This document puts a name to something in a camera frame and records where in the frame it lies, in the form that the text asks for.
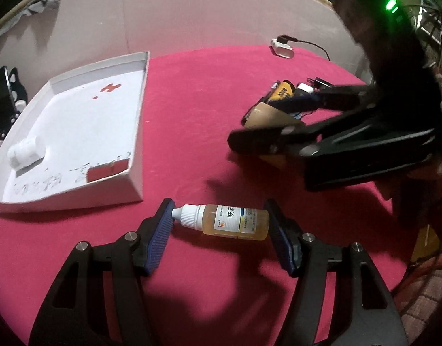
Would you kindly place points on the black white cat phone stand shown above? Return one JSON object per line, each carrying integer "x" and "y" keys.
{"x": 14, "y": 97}

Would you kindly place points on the white backdrop board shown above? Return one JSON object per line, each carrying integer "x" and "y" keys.
{"x": 188, "y": 14}

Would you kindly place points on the small white bottle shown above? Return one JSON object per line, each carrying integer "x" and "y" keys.
{"x": 23, "y": 151}

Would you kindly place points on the small black comb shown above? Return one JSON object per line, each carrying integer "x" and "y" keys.
{"x": 322, "y": 83}

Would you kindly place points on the tan cardboard piece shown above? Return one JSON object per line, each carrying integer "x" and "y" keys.
{"x": 267, "y": 117}

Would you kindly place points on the white power strip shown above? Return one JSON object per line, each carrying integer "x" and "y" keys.
{"x": 282, "y": 47}

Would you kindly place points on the red tablecloth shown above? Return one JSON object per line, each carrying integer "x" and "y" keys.
{"x": 206, "y": 115}

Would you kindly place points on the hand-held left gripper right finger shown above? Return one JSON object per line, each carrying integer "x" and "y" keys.
{"x": 282, "y": 245}

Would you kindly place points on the yellow liquid dropper bottle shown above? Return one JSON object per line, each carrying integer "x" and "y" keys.
{"x": 228, "y": 221}

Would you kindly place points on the small white adapter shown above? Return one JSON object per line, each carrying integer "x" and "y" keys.
{"x": 304, "y": 88}

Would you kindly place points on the white cardboard tray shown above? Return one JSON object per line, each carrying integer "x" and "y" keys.
{"x": 80, "y": 126}

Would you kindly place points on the grey cloth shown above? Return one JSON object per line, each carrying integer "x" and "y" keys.
{"x": 44, "y": 0}

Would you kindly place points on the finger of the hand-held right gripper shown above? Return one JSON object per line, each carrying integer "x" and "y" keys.
{"x": 260, "y": 140}
{"x": 296, "y": 103}

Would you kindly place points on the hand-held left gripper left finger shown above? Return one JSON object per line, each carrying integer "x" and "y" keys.
{"x": 159, "y": 238}

